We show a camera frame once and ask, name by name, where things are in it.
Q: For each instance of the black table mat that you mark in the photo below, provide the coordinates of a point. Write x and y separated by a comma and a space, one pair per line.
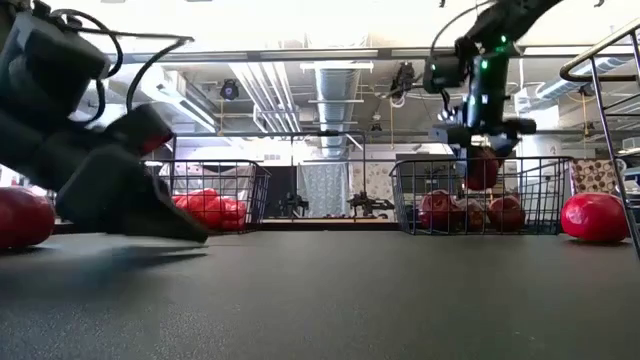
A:
320, 300

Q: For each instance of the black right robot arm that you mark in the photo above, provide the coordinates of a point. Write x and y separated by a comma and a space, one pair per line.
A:
505, 20

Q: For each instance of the dark red apple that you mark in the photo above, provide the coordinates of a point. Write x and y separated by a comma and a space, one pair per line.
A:
506, 212
482, 170
437, 210

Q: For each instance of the red tomato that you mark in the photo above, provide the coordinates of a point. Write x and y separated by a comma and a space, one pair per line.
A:
22, 220
595, 217

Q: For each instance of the black camera on mount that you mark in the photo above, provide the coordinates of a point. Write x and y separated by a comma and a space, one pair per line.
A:
402, 77

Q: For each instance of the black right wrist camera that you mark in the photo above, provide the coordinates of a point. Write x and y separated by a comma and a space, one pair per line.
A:
442, 74

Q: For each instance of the grey patterned curtain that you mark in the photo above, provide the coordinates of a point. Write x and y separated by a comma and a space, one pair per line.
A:
325, 187

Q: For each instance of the grey overhead rig beam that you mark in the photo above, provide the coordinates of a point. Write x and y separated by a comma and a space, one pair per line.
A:
325, 54

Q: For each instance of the brown dotted panel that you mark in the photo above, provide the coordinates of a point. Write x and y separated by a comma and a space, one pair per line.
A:
595, 175

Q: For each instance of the silver ventilation duct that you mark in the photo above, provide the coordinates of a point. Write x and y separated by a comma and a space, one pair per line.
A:
337, 100

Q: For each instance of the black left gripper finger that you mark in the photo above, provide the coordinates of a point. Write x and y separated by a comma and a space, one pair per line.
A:
115, 200
135, 130

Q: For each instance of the black lab robot arm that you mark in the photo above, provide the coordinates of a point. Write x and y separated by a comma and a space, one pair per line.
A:
367, 204
295, 205

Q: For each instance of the black dome camera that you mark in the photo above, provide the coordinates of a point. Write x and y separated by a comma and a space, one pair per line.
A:
229, 90

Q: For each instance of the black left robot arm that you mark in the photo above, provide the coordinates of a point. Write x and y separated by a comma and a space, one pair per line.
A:
50, 65

